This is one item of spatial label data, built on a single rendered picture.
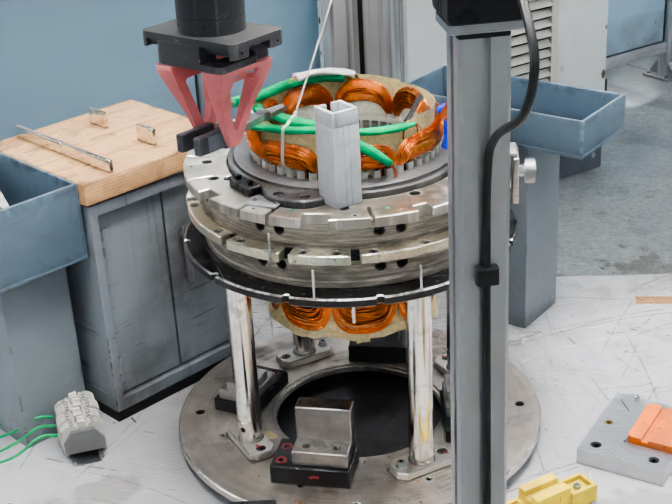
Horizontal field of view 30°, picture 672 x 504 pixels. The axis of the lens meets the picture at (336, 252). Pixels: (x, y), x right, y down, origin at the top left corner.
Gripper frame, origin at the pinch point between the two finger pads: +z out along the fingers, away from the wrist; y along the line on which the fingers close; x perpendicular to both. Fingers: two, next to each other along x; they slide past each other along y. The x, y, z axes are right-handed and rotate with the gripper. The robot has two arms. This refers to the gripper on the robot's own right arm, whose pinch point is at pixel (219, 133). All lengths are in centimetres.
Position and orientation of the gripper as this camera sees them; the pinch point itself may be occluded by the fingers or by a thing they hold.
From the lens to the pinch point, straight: 108.0
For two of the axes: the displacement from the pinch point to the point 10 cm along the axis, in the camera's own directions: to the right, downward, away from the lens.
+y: 8.0, 2.2, -5.5
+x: 5.9, -3.5, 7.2
